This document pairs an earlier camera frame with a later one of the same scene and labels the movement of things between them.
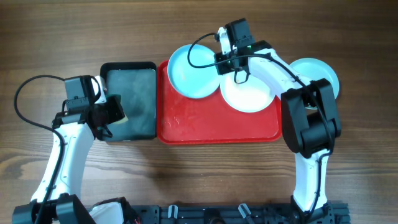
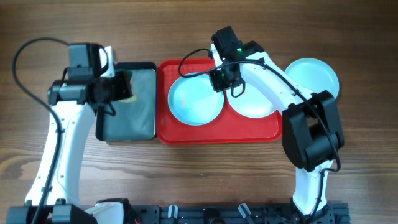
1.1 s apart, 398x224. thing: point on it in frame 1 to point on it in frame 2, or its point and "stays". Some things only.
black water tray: x=136 y=82 stays
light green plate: x=189 y=82 to x=193 y=101
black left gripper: x=112 y=109 to x=125 y=84
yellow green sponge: x=124 y=120 to x=133 y=98
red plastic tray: x=210 y=120 stays
